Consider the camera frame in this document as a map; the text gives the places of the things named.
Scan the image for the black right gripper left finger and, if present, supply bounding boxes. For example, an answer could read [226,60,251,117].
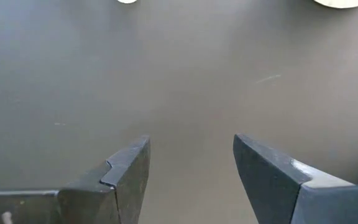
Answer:
[57,134,152,224]

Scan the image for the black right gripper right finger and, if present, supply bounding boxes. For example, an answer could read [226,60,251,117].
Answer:
[232,133,358,224]

